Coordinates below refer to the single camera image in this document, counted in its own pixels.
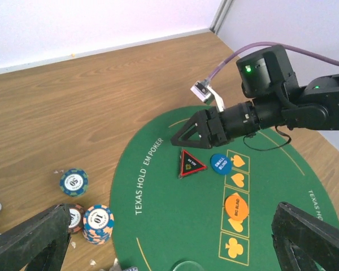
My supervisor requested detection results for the red black 100 chip stack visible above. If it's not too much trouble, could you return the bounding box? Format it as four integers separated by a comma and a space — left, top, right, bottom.
68, 204, 85, 234

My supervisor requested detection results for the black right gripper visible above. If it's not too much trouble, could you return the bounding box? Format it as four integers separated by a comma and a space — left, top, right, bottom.
170, 108, 229, 149

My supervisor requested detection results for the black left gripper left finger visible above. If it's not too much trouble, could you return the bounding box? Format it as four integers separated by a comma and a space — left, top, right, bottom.
0, 203, 71, 270

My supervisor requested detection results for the blue orange 10 chip stack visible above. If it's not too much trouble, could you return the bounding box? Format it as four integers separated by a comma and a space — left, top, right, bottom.
83, 204, 114, 245

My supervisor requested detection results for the black red triangular all-in button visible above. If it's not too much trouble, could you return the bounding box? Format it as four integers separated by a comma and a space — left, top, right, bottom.
179, 148, 208, 179

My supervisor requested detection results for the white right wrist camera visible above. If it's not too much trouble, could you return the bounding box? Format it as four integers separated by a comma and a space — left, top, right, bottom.
190, 80, 225, 112

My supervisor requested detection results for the blue green 50 chip stack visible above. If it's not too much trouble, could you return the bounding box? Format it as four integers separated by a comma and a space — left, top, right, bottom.
59, 168, 89, 197

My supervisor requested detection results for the blue playing card deck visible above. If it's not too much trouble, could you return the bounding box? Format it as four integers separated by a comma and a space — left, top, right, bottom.
122, 266, 139, 271

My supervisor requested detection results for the blue small blind button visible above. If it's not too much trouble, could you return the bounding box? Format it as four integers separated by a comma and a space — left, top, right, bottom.
210, 154, 232, 176

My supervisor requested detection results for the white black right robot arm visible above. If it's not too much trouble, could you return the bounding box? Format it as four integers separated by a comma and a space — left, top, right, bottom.
171, 42, 339, 149

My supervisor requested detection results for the round green poker mat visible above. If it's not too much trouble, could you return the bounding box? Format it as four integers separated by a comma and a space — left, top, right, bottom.
110, 106, 339, 270

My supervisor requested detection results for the orange big blind button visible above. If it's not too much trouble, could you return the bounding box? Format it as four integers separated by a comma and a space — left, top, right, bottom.
224, 193, 249, 221

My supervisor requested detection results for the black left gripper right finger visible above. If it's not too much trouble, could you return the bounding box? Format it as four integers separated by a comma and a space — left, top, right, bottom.
271, 202, 339, 270

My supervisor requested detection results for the clear round dealer button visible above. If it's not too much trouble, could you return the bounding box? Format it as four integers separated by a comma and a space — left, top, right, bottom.
172, 260, 204, 271

